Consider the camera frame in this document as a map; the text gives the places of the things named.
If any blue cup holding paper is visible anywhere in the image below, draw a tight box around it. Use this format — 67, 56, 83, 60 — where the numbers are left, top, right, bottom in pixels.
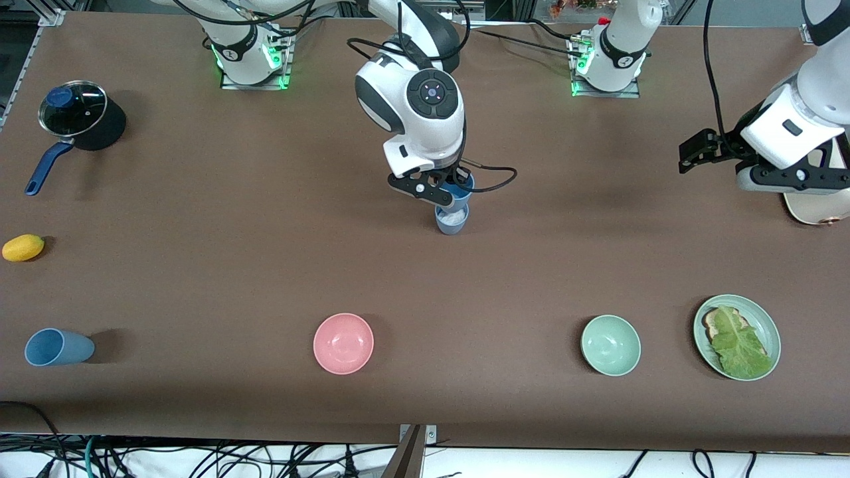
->
434, 202, 470, 236

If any cream white round object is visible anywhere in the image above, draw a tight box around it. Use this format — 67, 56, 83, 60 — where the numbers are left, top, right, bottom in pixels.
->
784, 139, 850, 226

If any toast bread slice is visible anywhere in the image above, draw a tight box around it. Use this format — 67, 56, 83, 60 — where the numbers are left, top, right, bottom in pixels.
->
704, 308, 750, 343

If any green plate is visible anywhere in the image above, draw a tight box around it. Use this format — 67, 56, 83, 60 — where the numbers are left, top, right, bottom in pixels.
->
693, 294, 782, 382

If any green lettuce leaf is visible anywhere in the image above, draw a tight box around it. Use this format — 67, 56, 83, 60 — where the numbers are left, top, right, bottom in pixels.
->
711, 305, 774, 379

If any pink bowl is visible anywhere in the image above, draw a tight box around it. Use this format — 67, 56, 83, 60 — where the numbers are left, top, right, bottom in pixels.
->
313, 313, 375, 375

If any green bowl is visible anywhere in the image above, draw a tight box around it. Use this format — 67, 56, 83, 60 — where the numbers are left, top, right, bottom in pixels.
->
580, 314, 642, 377

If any blue cup on its side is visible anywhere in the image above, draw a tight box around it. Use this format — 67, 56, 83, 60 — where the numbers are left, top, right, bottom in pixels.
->
25, 328, 95, 367

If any yellow lemon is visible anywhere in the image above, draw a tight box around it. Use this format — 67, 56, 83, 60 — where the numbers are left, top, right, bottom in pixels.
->
2, 234, 46, 262

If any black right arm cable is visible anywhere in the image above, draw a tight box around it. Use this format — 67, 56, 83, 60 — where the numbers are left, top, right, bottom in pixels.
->
345, 0, 518, 194

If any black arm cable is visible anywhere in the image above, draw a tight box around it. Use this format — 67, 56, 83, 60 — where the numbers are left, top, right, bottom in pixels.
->
345, 0, 518, 194
703, 0, 730, 141

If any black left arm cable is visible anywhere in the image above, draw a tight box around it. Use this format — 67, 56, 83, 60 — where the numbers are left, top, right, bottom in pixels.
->
703, 0, 730, 141

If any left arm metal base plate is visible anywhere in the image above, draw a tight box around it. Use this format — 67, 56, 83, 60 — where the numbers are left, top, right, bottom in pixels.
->
566, 33, 641, 100

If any black base power cable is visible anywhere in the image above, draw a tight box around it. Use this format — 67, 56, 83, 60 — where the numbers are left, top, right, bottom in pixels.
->
269, 16, 327, 42
473, 19, 582, 55

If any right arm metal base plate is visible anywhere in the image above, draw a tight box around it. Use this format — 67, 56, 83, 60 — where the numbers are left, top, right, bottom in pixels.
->
220, 29, 294, 91

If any black pot blue handle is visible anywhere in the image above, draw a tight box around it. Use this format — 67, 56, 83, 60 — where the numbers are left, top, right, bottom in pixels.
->
25, 96, 128, 197

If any black floor cable loop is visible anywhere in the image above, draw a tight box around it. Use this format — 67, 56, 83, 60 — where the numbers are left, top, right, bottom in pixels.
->
0, 400, 62, 459

